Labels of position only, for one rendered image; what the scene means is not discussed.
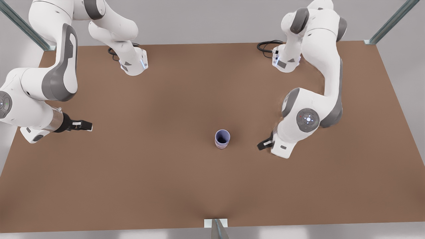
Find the purple cup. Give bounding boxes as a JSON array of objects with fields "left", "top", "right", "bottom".
[{"left": 214, "top": 129, "right": 231, "bottom": 145}]

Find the black cable loop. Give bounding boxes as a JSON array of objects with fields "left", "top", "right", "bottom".
[
  {"left": 108, "top": 42, "right": 141, "bottom": 62},
  {"left": 257, "top": 40, "right": 285, "bottom": 59}
]

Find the silver frame post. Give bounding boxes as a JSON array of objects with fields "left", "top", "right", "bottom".
[
  {"left": 204, "top": 218, "right": 230, "bottom": 239},
  {"left": 0, "top": 0, "right": 56, "bottom": 51},
  {"left": 364, "top": 0, "right": 421, "bottom": 45}
]

